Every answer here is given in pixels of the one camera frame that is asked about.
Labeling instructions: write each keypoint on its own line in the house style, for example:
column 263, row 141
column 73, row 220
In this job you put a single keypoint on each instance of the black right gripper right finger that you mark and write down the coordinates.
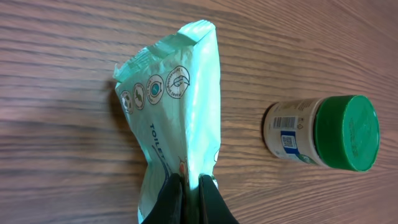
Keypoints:
column 213, row 209

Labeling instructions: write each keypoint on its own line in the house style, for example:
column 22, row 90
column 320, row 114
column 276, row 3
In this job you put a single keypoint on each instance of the green toilet tissue pack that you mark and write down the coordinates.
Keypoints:
column 170, row 95

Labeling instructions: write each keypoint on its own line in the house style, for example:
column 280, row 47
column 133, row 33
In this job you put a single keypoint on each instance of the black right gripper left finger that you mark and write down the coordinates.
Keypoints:
column 168, row 208

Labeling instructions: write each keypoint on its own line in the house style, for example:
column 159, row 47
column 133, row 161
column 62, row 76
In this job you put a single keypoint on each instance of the green lid jar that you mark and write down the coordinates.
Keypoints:
column 339, row 132

